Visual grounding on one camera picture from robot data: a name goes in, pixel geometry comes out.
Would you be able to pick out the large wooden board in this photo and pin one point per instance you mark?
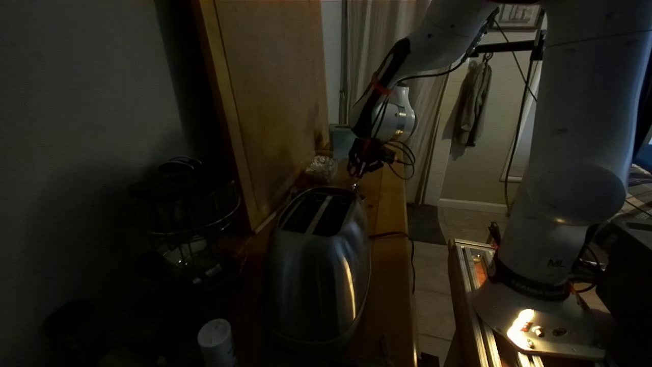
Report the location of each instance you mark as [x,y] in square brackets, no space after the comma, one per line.
[271,102]

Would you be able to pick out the silver metal spoon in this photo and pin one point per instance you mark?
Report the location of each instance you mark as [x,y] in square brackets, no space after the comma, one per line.
[355,181]

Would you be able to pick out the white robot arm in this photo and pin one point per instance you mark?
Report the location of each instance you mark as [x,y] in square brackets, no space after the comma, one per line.
[582,134]

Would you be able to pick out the framed wall picture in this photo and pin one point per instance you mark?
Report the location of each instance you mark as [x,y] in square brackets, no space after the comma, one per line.
[520,10]

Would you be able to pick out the black horizontal bar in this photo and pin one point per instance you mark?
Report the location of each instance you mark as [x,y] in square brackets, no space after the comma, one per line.
[506,47]

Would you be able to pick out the white cylindrical cup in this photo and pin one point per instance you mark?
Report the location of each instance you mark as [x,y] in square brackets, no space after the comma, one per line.
[217,343]

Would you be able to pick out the blue square container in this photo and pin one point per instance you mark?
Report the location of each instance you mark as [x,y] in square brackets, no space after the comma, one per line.
[343,142]

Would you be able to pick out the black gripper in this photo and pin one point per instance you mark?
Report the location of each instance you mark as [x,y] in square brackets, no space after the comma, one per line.
[365,154]

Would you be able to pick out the hanging grey cloth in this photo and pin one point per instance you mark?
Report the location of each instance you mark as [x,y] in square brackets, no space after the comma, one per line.
[470,104]

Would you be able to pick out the clear container with white pieces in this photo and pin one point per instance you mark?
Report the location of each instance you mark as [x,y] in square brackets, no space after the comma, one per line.
[321,166]

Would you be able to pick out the aluminium mounting frame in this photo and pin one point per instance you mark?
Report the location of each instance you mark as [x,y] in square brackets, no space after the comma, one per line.
[468,306]

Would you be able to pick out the light window curtain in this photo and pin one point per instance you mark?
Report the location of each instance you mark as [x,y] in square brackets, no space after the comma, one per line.
[369,54]

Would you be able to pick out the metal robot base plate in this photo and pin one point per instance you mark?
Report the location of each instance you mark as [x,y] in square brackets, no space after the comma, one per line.
[536,323]

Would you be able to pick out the silver toaster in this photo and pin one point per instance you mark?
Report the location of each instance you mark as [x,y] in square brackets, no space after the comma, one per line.
[316,265]

